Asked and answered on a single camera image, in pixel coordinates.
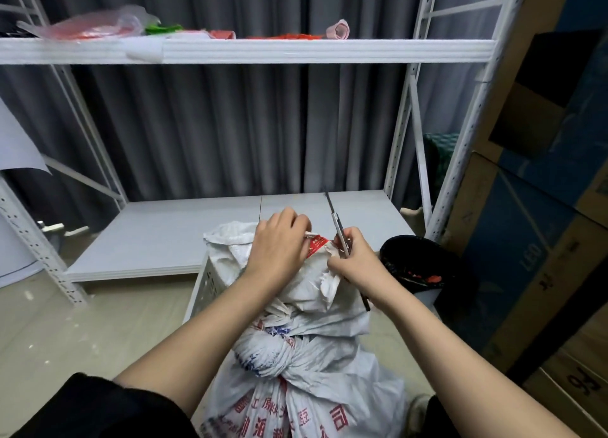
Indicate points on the red scraps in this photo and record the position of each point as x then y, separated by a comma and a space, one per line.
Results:
433, 278

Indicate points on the person's left hand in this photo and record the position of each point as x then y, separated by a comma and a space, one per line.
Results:
278, 247

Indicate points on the green item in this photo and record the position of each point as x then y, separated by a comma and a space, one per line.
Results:
164, 29

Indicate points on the large blue-printed cardboard box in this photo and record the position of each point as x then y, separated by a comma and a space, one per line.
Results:
522, 243

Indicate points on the pile of red ties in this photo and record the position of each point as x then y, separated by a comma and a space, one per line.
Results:
294, 36

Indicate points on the white woven sack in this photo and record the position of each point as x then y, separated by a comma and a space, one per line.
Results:
309, 380

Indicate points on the grey curtain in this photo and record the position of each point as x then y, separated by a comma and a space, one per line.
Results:
237, 133

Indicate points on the white plastic slotted basket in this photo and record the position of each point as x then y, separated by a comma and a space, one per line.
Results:
202, 290

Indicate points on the white metal shelf rack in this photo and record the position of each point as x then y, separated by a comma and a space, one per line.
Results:
166, 233

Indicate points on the clear plastic bag red contents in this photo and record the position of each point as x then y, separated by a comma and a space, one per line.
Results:
95, 26

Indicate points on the grey trash bin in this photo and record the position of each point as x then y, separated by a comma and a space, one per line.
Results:
433, 302

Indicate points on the person's right hand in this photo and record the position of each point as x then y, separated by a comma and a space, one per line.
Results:
363, 271

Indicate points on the person's right forearm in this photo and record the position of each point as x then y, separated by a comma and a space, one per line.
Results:
465, 371

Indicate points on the green mesh bundle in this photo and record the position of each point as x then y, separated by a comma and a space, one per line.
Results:
444, 157

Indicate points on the white cylindrical appliance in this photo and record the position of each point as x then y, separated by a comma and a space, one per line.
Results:
14, 257

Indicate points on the white paper sheet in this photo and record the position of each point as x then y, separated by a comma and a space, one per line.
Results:
14, 148

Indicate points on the pink roll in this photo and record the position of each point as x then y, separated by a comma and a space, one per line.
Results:
339, 30

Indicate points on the person's white shoe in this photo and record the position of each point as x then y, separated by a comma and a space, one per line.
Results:
417, 411

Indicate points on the small red packet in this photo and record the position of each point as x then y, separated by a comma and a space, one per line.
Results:
222, 35

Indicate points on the white tape strip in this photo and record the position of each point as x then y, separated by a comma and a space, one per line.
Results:
142, 50

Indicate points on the small white plastic part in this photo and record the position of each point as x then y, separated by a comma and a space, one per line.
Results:
76, 231

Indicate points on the person's left forearm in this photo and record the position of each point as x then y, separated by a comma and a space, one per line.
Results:
199, 342

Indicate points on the cardboard box black number print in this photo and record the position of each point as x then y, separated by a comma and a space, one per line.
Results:
579, 376

